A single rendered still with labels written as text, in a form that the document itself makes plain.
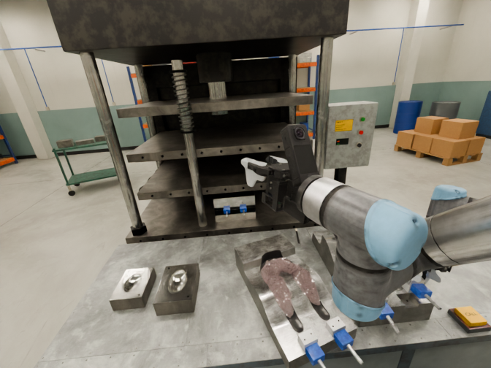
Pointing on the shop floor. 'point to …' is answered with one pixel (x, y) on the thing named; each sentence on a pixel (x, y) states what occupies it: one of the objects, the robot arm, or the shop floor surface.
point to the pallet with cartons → (443, 139)
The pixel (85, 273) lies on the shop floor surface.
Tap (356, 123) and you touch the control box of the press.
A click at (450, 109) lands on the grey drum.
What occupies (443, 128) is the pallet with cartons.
